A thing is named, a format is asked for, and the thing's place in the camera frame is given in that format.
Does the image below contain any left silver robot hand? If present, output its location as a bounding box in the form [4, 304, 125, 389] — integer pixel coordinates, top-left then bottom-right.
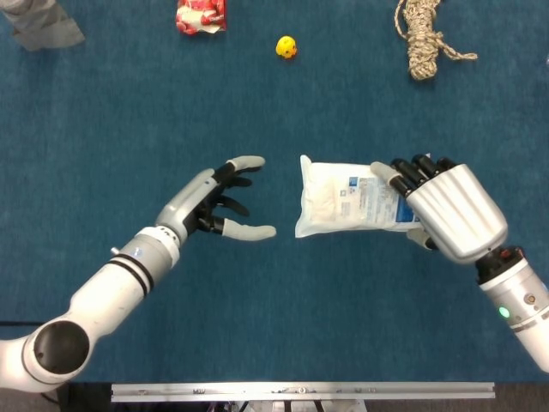
[154, 154, 278, 241]

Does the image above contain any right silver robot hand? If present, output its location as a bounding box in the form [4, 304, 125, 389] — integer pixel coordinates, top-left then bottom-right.
[371, 153, 510, 263]

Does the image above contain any white blue plastic packet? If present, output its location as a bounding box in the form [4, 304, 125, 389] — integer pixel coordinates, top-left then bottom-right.
[294, 154, 425, 239]

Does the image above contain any blue felt table cloth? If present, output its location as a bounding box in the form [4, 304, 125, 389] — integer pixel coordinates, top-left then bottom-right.
[0, 0, 549, 384]

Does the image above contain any yellow rubber duck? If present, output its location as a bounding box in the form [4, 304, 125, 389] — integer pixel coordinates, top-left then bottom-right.
[274, 35, 299, 60]

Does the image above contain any red white snack pouch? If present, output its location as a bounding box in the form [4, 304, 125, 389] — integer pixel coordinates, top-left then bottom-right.
[174, 0, 228, 37]

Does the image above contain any beige rope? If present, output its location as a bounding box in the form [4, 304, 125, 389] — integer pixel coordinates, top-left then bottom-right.
[393, 0, 479, 82]

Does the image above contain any aluminium rail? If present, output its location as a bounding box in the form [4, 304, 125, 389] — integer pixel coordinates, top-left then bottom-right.
[110, 382, 496, 403]

